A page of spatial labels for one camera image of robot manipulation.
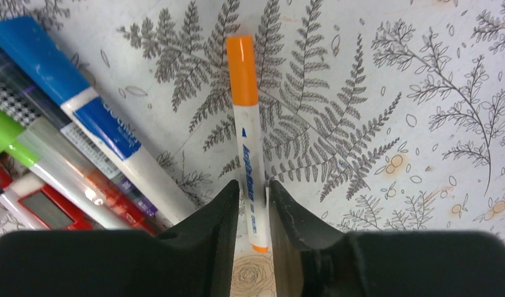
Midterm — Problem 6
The green cap pen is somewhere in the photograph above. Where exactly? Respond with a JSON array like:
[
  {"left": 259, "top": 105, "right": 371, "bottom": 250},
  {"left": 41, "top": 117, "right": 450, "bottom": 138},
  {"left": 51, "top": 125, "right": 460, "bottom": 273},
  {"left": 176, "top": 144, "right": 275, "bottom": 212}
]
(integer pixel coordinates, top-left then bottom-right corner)
[{"left": 0, "top": 110, "right": 132, "bottom": 230}]

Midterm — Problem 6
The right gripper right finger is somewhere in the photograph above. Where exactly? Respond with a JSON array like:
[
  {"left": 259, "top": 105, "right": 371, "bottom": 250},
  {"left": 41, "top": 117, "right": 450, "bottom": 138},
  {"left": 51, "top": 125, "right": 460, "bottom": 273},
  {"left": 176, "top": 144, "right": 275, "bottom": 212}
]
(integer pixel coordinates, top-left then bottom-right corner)
[{"left": 269, "top": 181, "right": 505, "bottom": 296}]

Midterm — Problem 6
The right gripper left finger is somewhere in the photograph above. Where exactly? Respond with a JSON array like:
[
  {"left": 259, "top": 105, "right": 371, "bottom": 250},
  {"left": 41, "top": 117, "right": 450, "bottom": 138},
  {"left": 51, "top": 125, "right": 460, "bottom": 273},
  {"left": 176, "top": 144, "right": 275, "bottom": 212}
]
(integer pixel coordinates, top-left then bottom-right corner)
[{"left": 0, "top": 180, "right": 240, "bottom": 296}]

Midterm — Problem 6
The orange cap white marker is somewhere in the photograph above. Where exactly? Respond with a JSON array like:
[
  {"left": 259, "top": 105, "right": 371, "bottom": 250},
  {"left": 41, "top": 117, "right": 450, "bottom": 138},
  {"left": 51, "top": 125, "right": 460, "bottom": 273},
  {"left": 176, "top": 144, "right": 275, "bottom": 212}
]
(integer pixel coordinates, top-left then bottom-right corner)
[{"left": 227, "top": 35, "right": 270, "bottom": 253}]

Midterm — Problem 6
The houndstooth pattern pen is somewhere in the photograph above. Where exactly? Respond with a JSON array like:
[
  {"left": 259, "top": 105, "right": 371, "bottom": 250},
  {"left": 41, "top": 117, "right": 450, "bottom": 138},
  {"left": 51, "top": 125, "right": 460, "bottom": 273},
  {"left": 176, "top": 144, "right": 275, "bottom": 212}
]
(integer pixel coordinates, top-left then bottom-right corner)
[{"left": 0, "top": 49, "right": 158, "bottom": 217}]

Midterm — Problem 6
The blue cap white marker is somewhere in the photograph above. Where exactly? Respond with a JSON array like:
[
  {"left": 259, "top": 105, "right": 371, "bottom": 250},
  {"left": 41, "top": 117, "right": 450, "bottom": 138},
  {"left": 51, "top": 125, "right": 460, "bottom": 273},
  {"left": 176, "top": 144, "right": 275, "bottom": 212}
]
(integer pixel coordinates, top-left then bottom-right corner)
[{"left": 0, "top": 16, "right": 196, "bottom": 225}]

